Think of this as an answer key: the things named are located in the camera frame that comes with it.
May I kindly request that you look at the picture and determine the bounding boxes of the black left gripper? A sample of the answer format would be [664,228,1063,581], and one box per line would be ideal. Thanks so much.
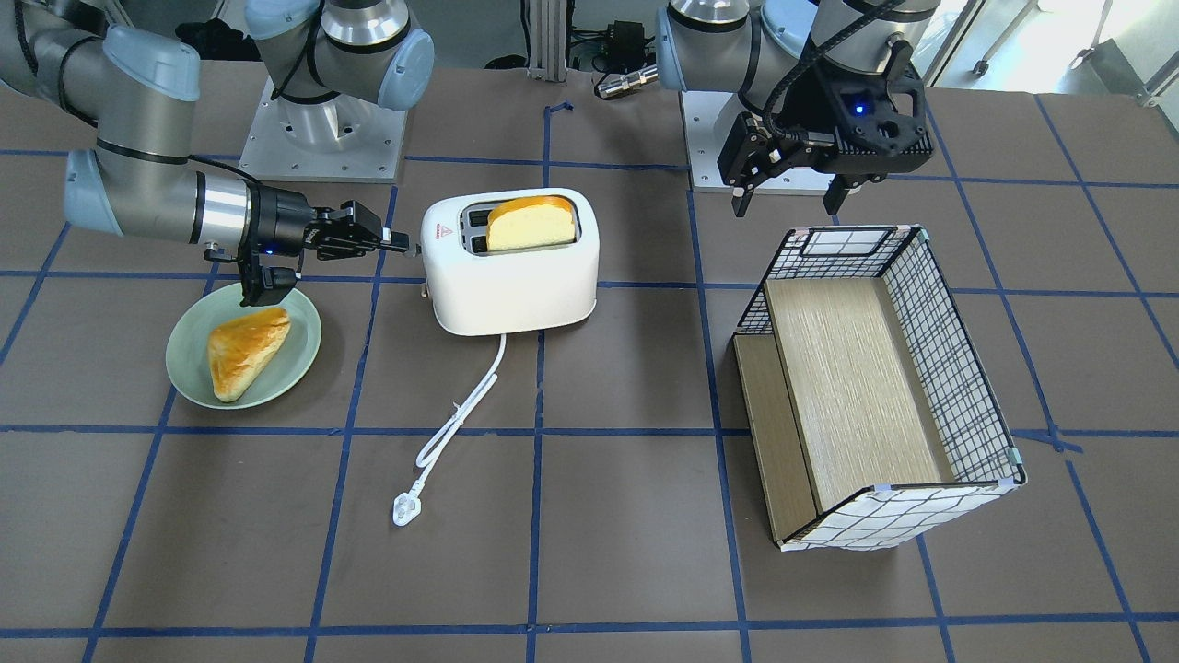
[718,64,934,218]

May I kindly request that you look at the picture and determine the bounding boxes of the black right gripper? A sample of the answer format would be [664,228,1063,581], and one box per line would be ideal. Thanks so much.
[246,184,411,261]

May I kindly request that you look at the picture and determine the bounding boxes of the white two-slot toaster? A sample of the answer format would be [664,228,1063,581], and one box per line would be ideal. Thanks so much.
[420,188,601,336]

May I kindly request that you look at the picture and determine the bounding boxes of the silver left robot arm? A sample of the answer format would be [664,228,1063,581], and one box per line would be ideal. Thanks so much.
[656,1,938,216]

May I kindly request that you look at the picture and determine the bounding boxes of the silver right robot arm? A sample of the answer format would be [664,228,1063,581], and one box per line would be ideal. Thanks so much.
[4,1,435,264]

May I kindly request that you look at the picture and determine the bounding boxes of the yellow bread slice in toaster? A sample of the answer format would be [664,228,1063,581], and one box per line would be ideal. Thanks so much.
[485,193,577,252]

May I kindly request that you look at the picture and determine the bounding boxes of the triangular toasted bread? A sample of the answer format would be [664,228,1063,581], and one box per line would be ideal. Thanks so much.
[206,307,290,402]

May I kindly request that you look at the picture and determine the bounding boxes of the light green plate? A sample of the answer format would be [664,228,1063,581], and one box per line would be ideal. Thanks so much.
[166,285,321,411]

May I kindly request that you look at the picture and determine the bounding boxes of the grid-patterned fabric basket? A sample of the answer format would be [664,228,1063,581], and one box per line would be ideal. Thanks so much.
[732,227,1027,553]

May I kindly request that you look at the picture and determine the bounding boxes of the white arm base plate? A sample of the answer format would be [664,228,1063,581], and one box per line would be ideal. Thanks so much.
[239,80,407,184]
[680,90,835,193]

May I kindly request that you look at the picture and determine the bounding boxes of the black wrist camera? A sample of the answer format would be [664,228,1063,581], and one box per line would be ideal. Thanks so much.
[239,262,299,308]

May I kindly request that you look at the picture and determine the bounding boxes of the white toaster power cable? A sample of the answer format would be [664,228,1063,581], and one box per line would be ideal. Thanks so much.
[391,333,508,527]

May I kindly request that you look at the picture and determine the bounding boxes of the aluminium frame post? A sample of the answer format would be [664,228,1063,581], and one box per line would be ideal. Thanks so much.
[519,0,573,87]

